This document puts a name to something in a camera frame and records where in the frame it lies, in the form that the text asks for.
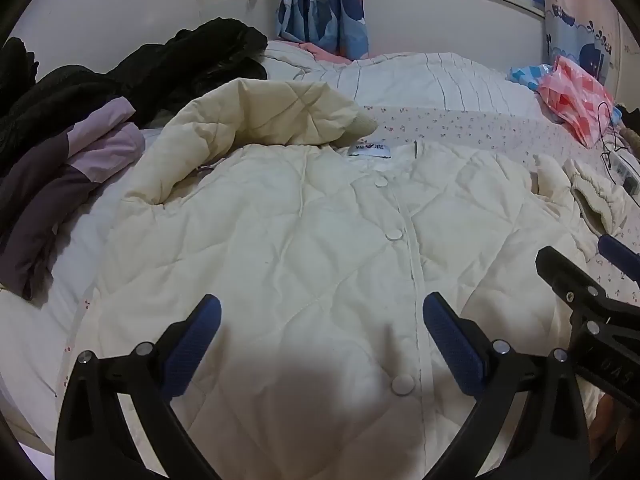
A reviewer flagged white power strip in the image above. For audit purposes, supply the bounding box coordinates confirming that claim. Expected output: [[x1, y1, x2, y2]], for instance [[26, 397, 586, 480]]
[[602, 152, 640, 186]]

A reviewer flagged bed with cherry print sheet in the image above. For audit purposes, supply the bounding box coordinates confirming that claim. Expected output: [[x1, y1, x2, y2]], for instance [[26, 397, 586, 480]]
[[0, 102, 640, 461]]

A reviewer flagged purple two-tone jacket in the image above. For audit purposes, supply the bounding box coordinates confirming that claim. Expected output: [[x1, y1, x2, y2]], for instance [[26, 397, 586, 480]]
[[0, 97, 146, 301]]

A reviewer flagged pink and blue whale curtain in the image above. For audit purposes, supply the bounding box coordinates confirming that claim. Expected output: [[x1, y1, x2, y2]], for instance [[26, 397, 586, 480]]
[[542, 0, 628, 106]]

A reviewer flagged cream quilted jacket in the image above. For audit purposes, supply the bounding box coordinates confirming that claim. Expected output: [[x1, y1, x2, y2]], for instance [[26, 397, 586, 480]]
[[75, 77, 628, 480]]

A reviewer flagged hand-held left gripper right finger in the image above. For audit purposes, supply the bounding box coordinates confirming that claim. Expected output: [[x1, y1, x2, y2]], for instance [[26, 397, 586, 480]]
[[422, 292, 591, 480]]

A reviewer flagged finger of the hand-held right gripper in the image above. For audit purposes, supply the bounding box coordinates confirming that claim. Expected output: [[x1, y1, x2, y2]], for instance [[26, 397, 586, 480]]
[[535, 246, 640, 321], [597, 233, 640, 286]]

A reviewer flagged power strip with cables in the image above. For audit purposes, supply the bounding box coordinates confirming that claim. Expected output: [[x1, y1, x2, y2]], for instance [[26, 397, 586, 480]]
[[595, 101, 628, 168]]

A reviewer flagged person's right hand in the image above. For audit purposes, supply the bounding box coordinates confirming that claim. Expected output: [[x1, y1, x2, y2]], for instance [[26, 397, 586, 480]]
[[587, 392, 640, 466]]

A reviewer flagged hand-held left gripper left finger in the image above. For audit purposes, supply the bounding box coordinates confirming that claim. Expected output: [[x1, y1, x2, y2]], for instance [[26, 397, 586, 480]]
[[54, 293, 223, 480]]

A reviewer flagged blue dotted curtain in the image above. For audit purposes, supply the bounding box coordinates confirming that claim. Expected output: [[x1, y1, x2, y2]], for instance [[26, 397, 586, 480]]
[[274, 0, 368, 61]]

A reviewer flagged pink plastic bag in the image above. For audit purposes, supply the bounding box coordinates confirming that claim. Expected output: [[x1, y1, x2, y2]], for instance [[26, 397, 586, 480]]
[[536, 55, 615, 148]]

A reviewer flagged pink pillow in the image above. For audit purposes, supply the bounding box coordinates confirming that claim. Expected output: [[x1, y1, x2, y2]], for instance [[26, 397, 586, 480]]
[[300, 42, 353, 66]]

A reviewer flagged black puffer jacket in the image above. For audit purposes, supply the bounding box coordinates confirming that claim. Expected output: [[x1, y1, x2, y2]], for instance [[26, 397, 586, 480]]
[[0, 16, 269, 161]]

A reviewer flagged blue star print cloth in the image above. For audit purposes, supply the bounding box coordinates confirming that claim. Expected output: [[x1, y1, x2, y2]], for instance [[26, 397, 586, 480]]
[[509, 63, 556, 92]]

